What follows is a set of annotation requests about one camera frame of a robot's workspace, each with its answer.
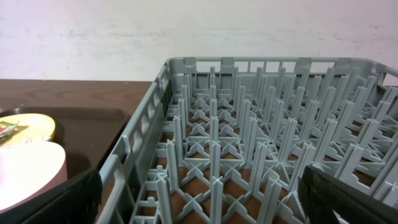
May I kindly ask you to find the dark brown serving tray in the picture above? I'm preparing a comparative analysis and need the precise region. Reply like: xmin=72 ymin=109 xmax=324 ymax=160
xmin=1 ymin=107 xmax=129 ymax=182

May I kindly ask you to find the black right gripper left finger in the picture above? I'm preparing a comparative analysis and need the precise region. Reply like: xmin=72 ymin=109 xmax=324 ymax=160
xmin=1 ymin=169 xmax=103 ymax=224

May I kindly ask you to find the green snack wrapper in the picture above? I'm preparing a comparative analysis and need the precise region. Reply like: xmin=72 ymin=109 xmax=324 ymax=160
xmin=0 ymin=121 xmax=19 ymax=138

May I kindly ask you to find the yellow plate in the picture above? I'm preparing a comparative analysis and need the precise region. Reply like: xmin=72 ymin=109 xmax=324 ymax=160
xmin=1 ymin=113 xmax=55 ymax=147

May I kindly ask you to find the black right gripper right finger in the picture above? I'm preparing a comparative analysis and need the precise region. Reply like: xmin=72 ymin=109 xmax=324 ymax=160
xmin=298 ymin=166 xmax=397 ymax=223

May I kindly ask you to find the grey dishwasher rack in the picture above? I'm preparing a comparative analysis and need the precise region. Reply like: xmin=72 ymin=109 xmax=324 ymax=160
xmin=98 ymin=57 xmax=397 ymax=223

